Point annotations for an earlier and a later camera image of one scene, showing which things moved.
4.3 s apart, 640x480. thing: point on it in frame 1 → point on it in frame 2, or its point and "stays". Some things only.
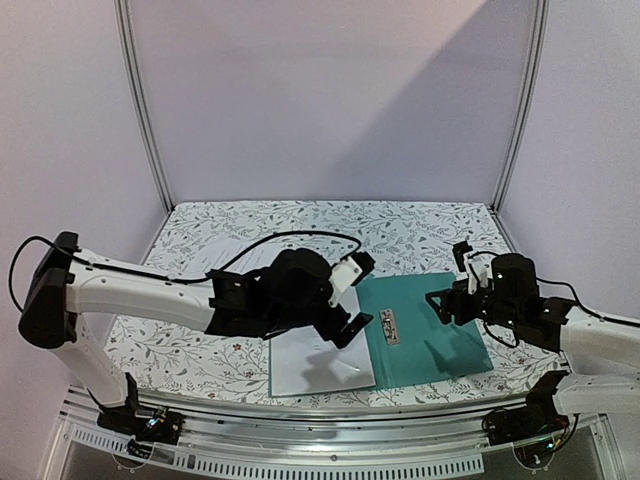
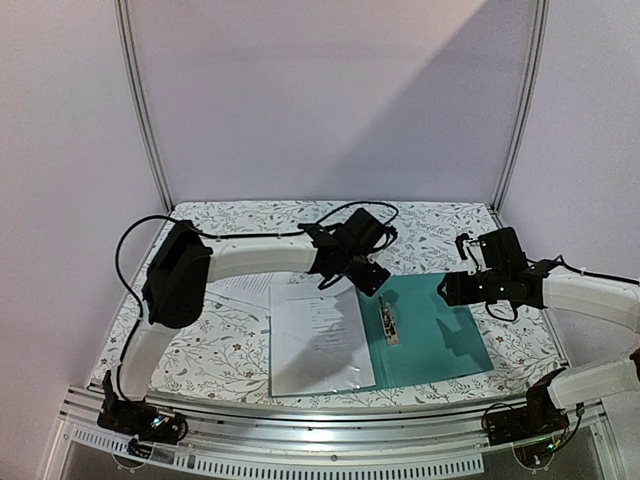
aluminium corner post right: [537, 48] stays
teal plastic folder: [407, 340] stays
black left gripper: [352, 328] → [370, 282]
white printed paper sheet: [304, 360] stays
